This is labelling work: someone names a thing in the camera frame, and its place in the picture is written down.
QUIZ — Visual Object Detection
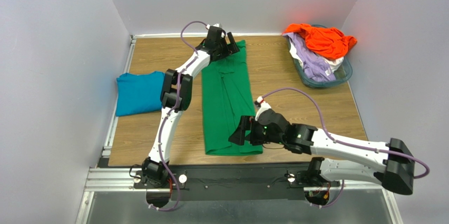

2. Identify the folded blue t-shirt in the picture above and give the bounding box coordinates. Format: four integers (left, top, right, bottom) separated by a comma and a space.
115, 71, 165, 116

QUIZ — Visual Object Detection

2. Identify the orange t-shirt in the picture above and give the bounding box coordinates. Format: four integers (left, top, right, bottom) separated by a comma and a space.
282, 23, 358, 60

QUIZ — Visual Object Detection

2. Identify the lavender t-shirt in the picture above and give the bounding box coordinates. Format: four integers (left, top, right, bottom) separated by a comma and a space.
284, 32, 343, 82

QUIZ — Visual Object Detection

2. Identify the green t-shirt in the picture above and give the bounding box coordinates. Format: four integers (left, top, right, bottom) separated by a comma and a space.
201, 40, 263, 156

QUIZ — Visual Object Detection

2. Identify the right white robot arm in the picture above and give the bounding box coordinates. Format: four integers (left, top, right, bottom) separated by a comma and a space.
228, 109, 415, 195

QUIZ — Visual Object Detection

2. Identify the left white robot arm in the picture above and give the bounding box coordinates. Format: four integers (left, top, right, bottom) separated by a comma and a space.
141, 24, 240, 186

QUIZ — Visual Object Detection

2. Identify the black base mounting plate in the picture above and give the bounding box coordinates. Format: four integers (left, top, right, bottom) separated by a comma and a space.
130, 162, 340, 201

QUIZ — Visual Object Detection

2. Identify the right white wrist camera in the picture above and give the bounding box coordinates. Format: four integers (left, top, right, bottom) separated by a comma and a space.
254, 96, 271, 121

